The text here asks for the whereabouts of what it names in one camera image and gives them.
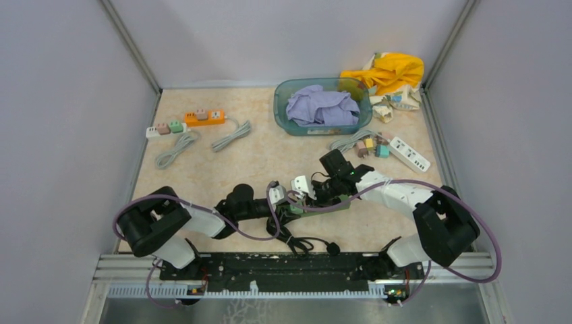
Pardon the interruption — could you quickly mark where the green power strip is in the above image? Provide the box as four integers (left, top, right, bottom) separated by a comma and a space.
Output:
281, 196, 351, 221

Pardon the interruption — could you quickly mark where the light green usb charger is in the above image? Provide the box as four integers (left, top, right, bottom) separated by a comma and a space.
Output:
289, 205, 304, 215

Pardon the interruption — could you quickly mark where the black cable with plug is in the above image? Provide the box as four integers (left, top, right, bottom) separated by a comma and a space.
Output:
266, 217, 341, 258

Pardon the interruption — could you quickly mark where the yellow usb charger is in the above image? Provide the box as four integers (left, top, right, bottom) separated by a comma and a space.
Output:
363, 138, 376, 151

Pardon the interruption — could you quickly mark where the teal usb charger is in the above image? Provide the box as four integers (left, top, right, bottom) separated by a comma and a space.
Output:
374, 144, 391, 159

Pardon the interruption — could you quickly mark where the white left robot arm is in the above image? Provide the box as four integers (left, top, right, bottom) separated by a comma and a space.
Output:
112, 182, 286, 279

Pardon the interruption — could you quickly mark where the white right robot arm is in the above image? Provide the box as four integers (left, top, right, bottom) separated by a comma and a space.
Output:
312, 149, 480, 278

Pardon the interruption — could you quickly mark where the purple cloth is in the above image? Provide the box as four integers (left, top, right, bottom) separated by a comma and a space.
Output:
285, 84, 360, 127

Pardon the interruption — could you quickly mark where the white patterned cloth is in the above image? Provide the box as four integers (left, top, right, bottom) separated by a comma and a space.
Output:
369, 84, 422, 123

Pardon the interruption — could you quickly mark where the orange power strip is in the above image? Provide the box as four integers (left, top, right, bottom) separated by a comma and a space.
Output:
183, 109, 226, 127

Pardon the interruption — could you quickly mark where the teal plastic basin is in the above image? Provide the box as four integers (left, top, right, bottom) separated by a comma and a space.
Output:
273, 78, 372, 136

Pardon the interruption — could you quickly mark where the green charger on white strip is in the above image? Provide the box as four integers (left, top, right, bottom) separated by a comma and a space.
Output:
168, 120, 184, 133

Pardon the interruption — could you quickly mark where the pink charger on white strip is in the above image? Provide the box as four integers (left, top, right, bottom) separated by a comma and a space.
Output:
155, 123, 171, 136

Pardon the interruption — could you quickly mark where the small white power strip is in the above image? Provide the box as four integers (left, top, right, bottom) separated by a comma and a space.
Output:
146, 124, 188, 140

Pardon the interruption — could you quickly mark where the yellow cloth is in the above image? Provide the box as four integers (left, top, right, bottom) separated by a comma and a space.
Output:
340, 52, 425, 96

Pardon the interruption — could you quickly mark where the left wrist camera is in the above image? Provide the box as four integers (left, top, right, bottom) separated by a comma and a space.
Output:
266, 181, 287, 208

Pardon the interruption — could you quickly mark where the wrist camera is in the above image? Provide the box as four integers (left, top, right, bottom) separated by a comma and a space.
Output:
266, 181, 287, 208
291, 175, 315, 200

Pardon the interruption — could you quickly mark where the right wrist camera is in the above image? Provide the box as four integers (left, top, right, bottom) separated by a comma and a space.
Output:
291, 175, 315, 200

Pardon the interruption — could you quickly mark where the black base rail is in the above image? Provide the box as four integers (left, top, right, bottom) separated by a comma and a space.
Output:
159, 252, 425, 293

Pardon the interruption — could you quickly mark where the grey coiled cable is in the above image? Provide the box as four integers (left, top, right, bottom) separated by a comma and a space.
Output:
210, 117, 252, 153

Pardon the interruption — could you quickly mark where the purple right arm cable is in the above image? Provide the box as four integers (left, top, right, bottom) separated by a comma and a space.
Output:
285, 180, 503, 306

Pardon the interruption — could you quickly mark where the small strip grey cable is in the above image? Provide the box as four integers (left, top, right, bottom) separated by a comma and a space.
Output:
154, 130, 202, 170

